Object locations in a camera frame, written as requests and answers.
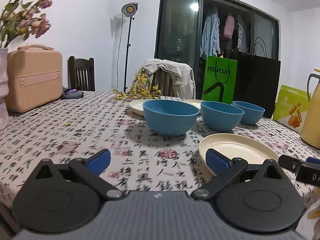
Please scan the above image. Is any pink small suitcase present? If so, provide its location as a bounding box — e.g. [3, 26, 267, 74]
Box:
[5, 44, 62, 113]

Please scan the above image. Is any dried pink rose bouquet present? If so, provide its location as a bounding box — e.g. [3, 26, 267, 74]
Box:
[1, 0, 53, 48]

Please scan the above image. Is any chair with beige jacket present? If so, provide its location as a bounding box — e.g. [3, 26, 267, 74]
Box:
[151, 68, 175, 96]

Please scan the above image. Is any dark wooden chair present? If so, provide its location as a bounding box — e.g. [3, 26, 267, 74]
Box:
[67, 56, 95, 91]

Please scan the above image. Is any yellow thermos jug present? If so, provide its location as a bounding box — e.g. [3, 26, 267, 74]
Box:
[300, 73, 320, 148]

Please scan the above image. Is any large blue bowl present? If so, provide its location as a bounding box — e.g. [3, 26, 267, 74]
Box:
[143, 100, 200, 137]

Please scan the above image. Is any yellow flower branch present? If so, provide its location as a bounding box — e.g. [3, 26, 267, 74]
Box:
[113, 68, 162, 100]

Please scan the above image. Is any hanging light shirt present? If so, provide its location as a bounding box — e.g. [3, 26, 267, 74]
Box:
[238, 14, 248, 52]

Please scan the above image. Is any white textured vase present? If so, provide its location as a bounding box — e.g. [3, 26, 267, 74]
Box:
[0, 48, 9, 131]

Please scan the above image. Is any green mucun paper bag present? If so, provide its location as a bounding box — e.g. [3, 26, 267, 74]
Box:
[202, 56, 238, 105]

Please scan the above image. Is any black sliding glass door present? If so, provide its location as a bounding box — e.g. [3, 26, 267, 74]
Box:
[154, 0, 281, 67]

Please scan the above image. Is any small blue bowl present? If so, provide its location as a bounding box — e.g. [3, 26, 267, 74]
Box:
[232, 101, 265, 125]

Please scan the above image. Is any beige jacket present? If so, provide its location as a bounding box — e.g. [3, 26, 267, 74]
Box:
[142, 59, 196, 99]

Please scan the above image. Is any hanging pink garment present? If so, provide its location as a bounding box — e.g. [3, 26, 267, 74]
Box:
[223, 15, 235, 39]

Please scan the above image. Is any black paper bag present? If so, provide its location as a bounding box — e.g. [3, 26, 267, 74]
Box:
[233, 51, 281, 118]

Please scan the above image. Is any cream plate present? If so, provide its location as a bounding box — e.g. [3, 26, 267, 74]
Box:
[183, 99, 203, 110]
[129, 99, 149, 116]
[199, 133, 279, 176]

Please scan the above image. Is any studio light on stand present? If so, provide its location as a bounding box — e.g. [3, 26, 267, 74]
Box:
[121, 2, 138, 92]

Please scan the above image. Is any hanging blue shirt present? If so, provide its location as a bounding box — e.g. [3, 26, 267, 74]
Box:
[200, 8, 220, 59]

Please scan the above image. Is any grey purple cloth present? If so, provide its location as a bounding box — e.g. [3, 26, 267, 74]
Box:
[60, 87, 84, 99]

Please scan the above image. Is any lime green snack box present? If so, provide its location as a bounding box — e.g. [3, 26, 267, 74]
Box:
[272, 85, 309, 133]

